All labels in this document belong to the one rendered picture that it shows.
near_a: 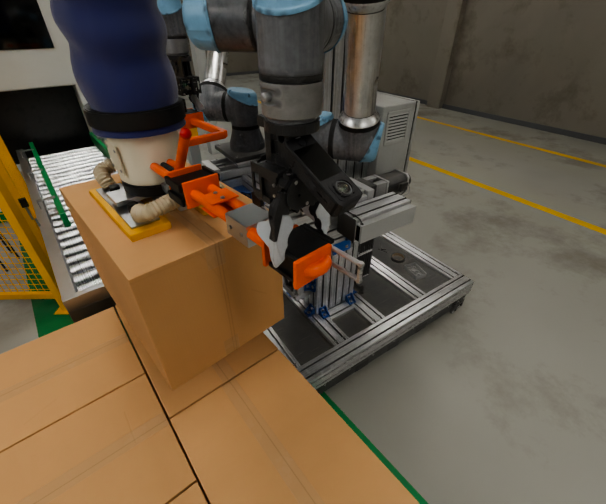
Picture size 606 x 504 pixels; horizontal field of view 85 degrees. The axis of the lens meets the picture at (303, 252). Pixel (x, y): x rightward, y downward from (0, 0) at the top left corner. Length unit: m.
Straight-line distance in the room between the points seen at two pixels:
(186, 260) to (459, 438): 1.42
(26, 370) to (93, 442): 0.41
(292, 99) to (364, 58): 0.52
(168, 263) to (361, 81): 0.63
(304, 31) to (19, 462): 1.21
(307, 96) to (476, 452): 1.62
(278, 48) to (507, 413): 1.82
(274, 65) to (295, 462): 0.92
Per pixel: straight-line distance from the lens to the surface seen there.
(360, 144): 0.99
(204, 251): 0.80
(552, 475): 1.89
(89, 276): 1.80
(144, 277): 0.77
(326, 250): 0.50
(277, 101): 0.41
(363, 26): 0.89
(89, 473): 1.16
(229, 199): 0.67
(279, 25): 0.40
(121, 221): 0.94
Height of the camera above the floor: 1.50
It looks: 36 degrees down
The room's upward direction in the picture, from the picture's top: straight up
